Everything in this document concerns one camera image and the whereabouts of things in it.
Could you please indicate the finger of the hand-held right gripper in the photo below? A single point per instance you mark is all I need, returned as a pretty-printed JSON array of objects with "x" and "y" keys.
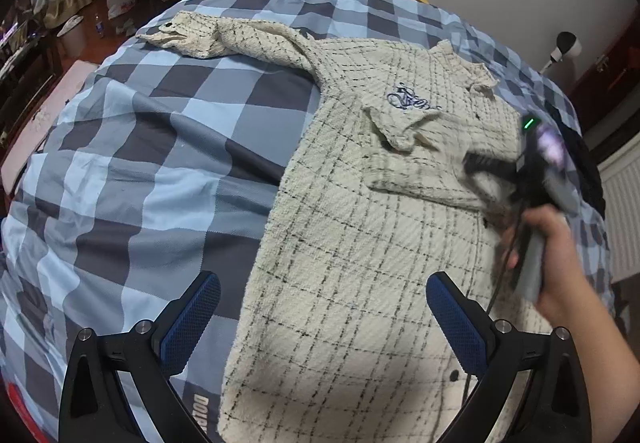
[{"x": 487, "y": 168}]

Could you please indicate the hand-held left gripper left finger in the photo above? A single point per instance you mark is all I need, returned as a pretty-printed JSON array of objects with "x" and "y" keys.
[{"x": 192, "y": 323}]

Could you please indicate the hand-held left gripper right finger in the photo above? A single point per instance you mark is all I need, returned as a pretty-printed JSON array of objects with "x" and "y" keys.
[{"x": 452, "y": 320}]

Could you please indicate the cream plaid shirt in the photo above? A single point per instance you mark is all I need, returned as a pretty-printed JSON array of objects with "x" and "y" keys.
[{"x": 375, "y": 248}]

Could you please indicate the person's right forearm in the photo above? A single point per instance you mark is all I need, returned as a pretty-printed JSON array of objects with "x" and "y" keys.
[{"x": 585, "y": 373}]

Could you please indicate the person's right hand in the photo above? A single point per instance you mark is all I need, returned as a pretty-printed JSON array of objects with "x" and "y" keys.
[{"x": 557, "y": 253}]

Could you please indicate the white radiator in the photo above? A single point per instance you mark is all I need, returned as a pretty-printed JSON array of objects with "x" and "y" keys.
[{"x": 622, "y": 213}]

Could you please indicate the blue checked bed blanket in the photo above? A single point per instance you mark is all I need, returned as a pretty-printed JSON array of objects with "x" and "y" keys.
[{"x": 150, "y": 148}]

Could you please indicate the red cloth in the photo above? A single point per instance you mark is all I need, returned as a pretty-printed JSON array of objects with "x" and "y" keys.
[{"x": 25, "y": 415}]

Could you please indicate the pink mattress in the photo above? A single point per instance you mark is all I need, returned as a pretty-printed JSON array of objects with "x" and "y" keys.
[{"x": 45, "y": 118}]

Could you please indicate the dark wooden furniture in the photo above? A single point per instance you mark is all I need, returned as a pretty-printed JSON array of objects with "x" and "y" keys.
[{"x": 25, "y": 73}]

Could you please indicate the small plastic bottle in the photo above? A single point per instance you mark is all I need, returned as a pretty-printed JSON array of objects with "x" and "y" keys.
[{"x": 100, "y": 25}]

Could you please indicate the white slipper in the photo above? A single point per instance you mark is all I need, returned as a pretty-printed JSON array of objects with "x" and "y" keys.
[{"x": 69, "y": 27}]

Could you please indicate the white plastic bag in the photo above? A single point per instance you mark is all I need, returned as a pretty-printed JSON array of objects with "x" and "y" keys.
[{"x": 120, "y": 5}]

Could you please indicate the white security camera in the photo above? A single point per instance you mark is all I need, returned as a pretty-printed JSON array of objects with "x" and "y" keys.
[{"x": 567, "y": 45}]

